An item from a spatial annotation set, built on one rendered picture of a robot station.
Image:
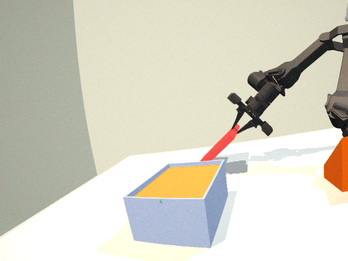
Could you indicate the red lid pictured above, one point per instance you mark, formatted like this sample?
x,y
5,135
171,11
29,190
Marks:
x,y
226,140

